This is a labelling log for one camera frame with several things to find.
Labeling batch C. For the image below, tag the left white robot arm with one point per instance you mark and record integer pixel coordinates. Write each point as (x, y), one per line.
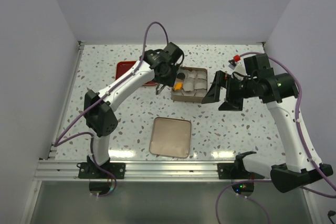
(99, 107)

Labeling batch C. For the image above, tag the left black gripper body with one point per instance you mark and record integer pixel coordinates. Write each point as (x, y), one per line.
(168, 79)

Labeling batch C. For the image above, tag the square cookie tin box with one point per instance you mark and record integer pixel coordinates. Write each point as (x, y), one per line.
(195, 85)

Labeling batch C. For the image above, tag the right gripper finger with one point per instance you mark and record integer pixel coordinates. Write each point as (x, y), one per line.
(232, 104)
(213, 94)

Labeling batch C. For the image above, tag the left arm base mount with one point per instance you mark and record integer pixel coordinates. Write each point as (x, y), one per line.
(88, 170)

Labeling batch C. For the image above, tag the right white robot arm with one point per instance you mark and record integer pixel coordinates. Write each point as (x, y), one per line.
(281, 93)

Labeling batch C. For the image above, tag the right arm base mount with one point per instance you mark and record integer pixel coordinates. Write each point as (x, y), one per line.
(236, 170)

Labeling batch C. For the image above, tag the metal tongs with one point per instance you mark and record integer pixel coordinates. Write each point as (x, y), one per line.
(160, 87)

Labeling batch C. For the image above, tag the black round cookie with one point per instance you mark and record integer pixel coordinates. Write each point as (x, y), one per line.
(181, 76)

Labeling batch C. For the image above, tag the square tin lid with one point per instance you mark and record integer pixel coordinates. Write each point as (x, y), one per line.
(171, 137)

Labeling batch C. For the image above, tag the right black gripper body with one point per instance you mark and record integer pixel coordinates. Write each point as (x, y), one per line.
(243, 89)

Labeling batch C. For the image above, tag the aluminium front rail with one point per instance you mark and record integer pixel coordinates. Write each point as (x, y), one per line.
(134, 171)

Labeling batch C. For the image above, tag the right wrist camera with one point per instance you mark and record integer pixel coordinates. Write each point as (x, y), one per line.
(235, 64)

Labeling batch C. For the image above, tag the orange fish cookie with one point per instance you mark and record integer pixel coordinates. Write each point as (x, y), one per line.
(178, 86)

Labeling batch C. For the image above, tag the red rectangular tray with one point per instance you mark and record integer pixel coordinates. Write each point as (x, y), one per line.
(124, 66)

